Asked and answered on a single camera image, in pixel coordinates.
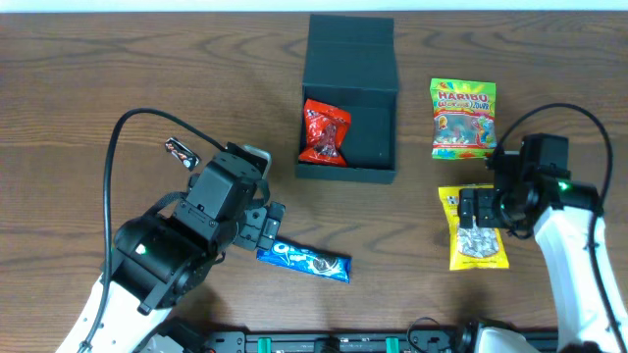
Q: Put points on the small black candy bar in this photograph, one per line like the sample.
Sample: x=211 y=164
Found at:
x=185 y=155

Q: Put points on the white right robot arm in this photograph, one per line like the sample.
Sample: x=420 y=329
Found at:
x=570 y=233

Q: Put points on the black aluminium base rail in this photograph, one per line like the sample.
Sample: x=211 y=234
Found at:
x=177 y=336

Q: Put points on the blue Oreo cookie pack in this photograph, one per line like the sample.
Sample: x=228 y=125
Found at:
x=307 y=260

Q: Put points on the red snack bag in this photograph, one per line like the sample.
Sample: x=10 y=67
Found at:
x=326 y=127

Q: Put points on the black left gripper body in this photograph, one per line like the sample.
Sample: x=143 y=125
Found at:
x=265 y=226

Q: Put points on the black open gift box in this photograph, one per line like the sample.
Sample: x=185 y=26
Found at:
x=350 y=63

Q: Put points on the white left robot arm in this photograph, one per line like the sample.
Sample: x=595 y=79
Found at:
x=165 y=253

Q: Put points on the yellow Hacks candy bag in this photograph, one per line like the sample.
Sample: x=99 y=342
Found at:
x=470 y=248

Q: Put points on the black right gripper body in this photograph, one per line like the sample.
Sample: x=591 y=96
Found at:
x=476 y=208

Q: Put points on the green Haribo gummy bag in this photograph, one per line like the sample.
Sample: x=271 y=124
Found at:
x=464 y=118

